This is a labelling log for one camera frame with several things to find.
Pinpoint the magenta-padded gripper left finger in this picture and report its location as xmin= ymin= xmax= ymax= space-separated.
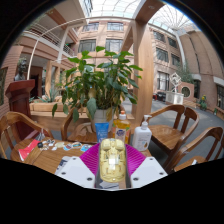
xmin=54 ymin=142 xmax=101 ymax=190

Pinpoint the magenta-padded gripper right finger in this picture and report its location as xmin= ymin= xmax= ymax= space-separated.
xmin=125 ymin=143 xmax=169 ymax=189

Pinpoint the yellow computer mouse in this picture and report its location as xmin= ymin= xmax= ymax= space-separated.
xmin=98 ymin=138 xmax=128 ymax=184

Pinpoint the white pump bottle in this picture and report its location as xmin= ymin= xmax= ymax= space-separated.
xmin=132 ymin=114 xmax=153 ymax=152

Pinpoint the wooden armchair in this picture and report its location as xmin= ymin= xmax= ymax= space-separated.
xmin=60 ymin=106 xmax=98 ymax=144
xmin=141 ymin=104 xmax=200 ymax=164
xmin=0 ymin=111 xmax=54 ymax=159
xmin=173 ymin=126 xmax=224 ymax=173

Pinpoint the yellow liquid bottle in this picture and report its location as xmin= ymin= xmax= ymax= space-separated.
xmin=113 ymin=110 xmax=132 ymax=145

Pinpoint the blue tube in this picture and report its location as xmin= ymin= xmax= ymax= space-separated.
xmin=94 ymin=122 xmax=110 ymax=144

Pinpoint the red bag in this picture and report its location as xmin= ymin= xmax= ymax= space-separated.
xmin=18 ymin=139 xmax=40 ymax=162

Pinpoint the wooden planter box with succulent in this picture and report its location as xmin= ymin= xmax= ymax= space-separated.
xmin=29 ymin=89 xmax=73 ymax=118

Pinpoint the white geometric sculpture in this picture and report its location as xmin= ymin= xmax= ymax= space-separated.
xmin=165 ymin=72 xmax=185 ymax=105

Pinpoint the yellow flowering plant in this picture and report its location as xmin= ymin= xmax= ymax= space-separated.
xmin=198 ymin=95 xmax=208 ymax=111

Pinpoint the green leafy potted plant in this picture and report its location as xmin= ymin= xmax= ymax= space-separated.
xmin=51 ymin=45 xmax=144 ymax=133

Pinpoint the dark bust statue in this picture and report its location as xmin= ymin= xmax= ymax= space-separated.
xmin=13 ymin=58 xmax=28 ymax=82

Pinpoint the dark red wooden pedestal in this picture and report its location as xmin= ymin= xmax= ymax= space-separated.
xmin=4 ymin=79 xmax=36 ymax=141

